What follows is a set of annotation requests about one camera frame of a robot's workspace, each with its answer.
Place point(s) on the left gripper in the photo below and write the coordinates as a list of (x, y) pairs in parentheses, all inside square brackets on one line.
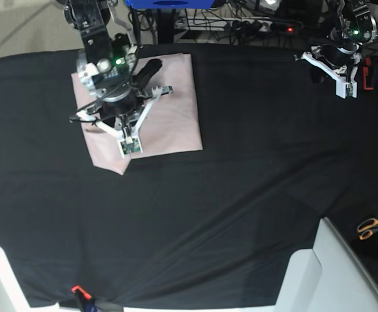
[(337, 63)]

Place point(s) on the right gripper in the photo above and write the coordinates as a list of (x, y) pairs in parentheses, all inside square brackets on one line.
[(122, 114)]

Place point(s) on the pink T-shirt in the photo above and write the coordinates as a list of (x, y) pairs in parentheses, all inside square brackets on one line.
[(172, 124)]

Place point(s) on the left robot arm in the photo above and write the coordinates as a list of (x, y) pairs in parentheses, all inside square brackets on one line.
[(353, 26)]

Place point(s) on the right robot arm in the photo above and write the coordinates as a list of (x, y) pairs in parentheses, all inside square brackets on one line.
[(106, 68)]

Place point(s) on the red black clamp right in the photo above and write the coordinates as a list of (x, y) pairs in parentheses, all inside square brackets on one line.
[(368, 72)]

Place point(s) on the black power strip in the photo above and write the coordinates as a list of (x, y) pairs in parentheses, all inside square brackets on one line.
[(286, 28)]

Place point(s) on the blue box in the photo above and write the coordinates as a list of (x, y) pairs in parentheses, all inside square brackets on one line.
[(169, 4)]

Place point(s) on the white power strip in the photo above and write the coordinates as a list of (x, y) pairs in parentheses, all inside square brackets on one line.
[(221, 24)]

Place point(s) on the black table cloth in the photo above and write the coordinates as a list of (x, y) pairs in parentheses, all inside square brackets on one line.
[(207, 229)]

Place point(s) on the red clamp bottom edge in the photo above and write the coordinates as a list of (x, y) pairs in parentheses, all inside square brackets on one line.
[(77, 290)]

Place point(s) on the black table leg post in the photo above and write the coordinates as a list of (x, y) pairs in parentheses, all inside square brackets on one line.
[(165, 20)]

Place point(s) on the orange handled scissors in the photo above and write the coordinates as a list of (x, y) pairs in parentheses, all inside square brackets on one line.
[(367, 228)]

